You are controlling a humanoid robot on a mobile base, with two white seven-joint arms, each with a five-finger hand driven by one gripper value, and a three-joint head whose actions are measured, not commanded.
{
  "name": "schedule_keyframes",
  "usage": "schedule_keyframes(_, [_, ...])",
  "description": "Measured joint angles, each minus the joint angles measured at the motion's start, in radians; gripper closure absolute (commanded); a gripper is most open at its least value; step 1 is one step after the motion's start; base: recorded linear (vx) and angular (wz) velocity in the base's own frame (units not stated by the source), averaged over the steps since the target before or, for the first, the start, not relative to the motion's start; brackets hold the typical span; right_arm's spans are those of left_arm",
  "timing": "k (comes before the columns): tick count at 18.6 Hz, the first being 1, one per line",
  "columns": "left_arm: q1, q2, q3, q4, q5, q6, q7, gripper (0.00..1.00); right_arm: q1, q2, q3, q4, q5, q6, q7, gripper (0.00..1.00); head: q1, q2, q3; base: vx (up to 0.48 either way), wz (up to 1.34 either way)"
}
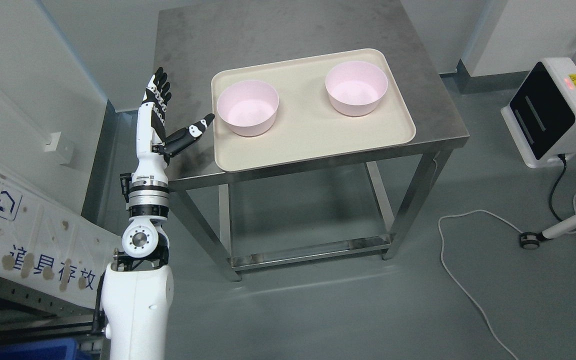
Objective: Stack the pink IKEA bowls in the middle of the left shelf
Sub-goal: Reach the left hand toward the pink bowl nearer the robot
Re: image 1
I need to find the beige plastic tray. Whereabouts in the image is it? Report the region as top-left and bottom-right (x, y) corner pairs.
(211, 48), (416, 173)

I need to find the white wall socket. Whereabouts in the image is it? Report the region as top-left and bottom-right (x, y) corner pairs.
(43, 132), (76, 166)

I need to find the white black box device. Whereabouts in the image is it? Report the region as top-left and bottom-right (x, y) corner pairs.
(500, 57), (576, 169)

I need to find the white printed sign panel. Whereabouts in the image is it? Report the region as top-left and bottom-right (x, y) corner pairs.
(0, 166), (120, 309)

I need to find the white floor cable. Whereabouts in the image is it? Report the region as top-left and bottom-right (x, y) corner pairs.
(437, 192), (576, 360)

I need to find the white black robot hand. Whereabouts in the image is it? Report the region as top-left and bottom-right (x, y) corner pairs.
(132, 67), (216, 184)

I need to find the blue bin bottom left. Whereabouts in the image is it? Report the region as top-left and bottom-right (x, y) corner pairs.
(0, 338), (93, 360)

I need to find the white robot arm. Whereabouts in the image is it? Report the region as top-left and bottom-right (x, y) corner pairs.
(94, 172), (174, 360)

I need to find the white stand leg with caster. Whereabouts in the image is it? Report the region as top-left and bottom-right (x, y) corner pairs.
(518, 214), (576, 249)

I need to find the black power cable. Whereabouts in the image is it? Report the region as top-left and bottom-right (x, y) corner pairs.
(548, 154), (576, 230)

